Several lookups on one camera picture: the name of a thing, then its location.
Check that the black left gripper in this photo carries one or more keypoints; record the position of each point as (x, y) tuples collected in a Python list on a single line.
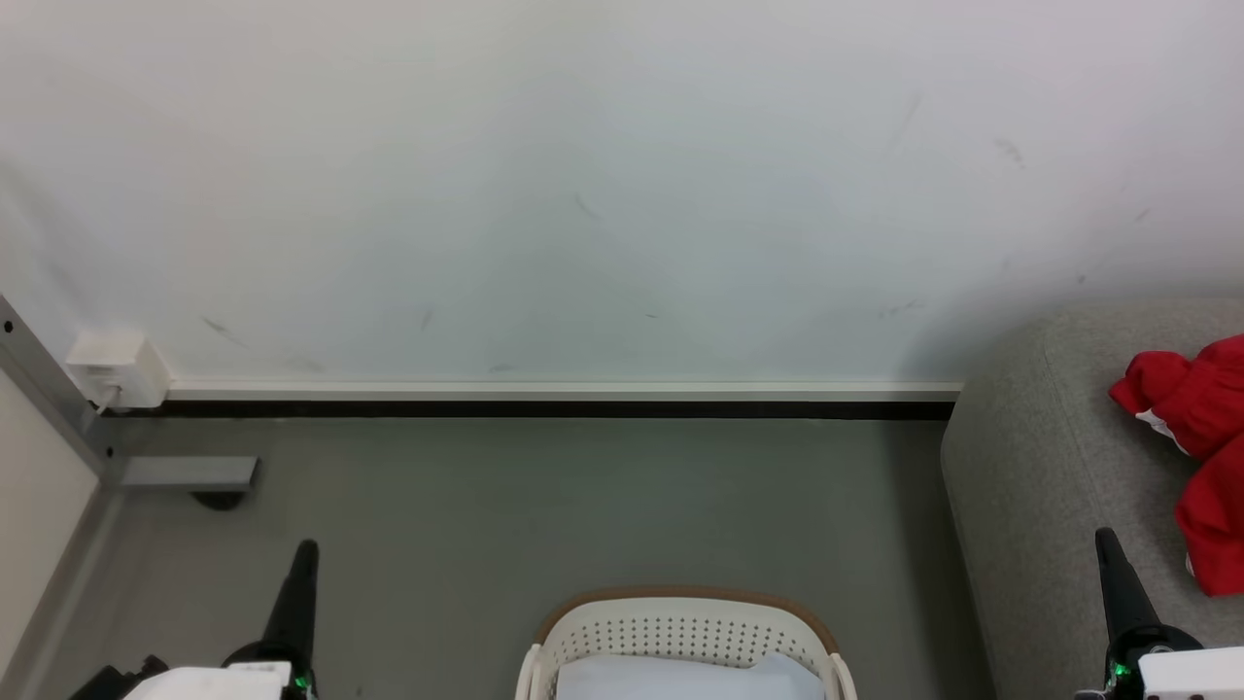
[(258, 653)]

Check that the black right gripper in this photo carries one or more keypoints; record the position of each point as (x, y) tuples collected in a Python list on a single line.
[(1152, 642)]

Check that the red basketball jersey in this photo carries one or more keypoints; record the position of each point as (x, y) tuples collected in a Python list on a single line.
[(1215, 418)]

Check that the white plastic laundry basket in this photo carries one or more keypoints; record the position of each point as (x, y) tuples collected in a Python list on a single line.
[(680, 622)]

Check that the grey fabric sofa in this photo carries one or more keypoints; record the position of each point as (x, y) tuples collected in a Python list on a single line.
[(1040, 506)]

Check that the beige panel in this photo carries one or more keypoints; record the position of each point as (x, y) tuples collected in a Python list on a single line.
[(39, 506)]

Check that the white and black baseboard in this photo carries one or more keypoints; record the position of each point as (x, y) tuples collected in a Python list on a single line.
[(564, 399)]

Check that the white garment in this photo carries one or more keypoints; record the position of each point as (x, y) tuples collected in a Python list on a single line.
[(680, 681)]

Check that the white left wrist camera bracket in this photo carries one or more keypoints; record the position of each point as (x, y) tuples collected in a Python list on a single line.
[(214, 682)]

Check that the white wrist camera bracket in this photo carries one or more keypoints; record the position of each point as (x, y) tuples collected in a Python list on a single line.
[(214, 682), (1195, 676)]

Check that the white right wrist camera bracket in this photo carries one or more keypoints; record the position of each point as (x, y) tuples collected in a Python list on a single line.
[(1195, 676)]

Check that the black round frame foot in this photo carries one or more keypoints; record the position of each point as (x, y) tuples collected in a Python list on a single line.
[(219, 500)]

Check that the grey metal frame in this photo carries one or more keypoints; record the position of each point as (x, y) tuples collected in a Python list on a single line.
[(185, 472)]

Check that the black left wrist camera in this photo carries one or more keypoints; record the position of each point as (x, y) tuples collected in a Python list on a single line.
[(117, 682)]

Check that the white wall outlet box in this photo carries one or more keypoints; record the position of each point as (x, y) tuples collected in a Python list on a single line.
[(117, 369)]

